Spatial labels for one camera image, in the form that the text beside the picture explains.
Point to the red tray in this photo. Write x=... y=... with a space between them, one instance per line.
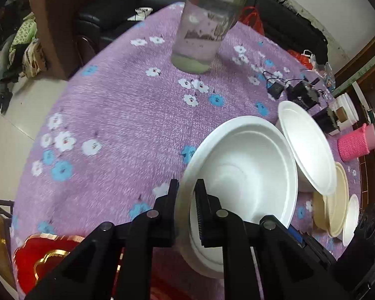
x=28 y=259

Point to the wooden side cabinet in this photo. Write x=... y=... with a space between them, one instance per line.
x=367 y=168

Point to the large white foam bowl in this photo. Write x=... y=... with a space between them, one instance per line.
x=247 y=168

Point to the clear water bottle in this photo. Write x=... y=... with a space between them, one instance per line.
x=203 y=31

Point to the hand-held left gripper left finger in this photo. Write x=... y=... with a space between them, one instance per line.
x=167 y=212

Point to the wooden door frame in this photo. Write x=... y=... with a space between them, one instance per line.
x=368 y=59

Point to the white plastic bucket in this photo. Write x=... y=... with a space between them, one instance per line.
x=347 y=106

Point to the beige foam bowl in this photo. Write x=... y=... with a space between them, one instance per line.
x=334 y=212

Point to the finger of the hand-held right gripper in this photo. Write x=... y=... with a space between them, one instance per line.
x=318 y=250

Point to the pink knitted sleeve bottle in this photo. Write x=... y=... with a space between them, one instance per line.
x=354 y=145

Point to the red plastic bag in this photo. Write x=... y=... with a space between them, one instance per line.
x=254 y=20

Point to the black leather sofa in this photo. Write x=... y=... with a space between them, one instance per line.
x=118 y=18

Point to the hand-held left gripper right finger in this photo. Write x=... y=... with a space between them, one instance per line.
x=211 y=222

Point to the purple floral tablecloth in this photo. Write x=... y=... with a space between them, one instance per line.
x=128 y=115

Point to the brown armchair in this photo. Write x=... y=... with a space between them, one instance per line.
x=50 y=22

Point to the small white foam plate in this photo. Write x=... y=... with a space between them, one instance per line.
x=351 y=218

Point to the black charger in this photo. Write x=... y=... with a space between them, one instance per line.
x=275 y=90

